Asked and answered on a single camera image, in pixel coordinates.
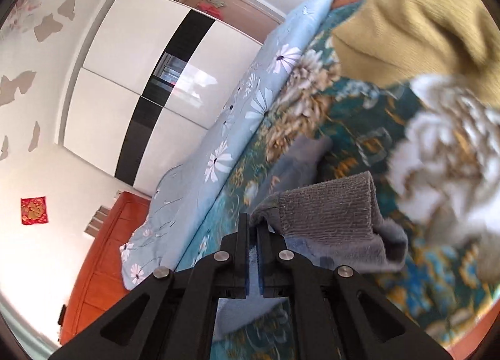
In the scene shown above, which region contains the pink flower wall sticker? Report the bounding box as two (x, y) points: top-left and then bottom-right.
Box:
(6, 0), (57, 32)

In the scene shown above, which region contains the grey ribbed object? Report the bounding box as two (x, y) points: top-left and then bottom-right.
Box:
(84, 205), (108, 237)

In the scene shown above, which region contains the wooden door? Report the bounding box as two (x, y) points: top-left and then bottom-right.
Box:
(183, 0), (288, 46)

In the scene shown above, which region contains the yellow knit sweater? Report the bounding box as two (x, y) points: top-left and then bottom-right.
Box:
(332, 0), (500, 108)

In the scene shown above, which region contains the red square wall decoration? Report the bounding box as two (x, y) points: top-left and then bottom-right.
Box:
(20, 196), (49, 226)

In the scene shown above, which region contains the white wardrobe with black stripe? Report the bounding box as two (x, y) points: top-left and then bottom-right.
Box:
(58, 0), (263, 190)

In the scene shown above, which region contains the green floral blanket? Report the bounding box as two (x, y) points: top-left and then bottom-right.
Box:
(176, 0), (500, 360)

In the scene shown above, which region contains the light blue daisy quilt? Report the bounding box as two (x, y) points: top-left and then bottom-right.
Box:
(119, 0), (340, 290)

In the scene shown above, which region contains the grey-blue garment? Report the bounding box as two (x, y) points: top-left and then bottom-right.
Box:
(250, 136), (409, 272)

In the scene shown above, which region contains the pink hanging cloth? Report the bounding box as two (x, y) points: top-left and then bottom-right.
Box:
(195, 0), (221, 18)

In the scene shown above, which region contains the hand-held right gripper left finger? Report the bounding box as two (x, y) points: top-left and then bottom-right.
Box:
(49, 212), (251, 360)

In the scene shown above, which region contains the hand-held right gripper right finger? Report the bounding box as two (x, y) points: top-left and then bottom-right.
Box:
(256, 222), (452, 360)

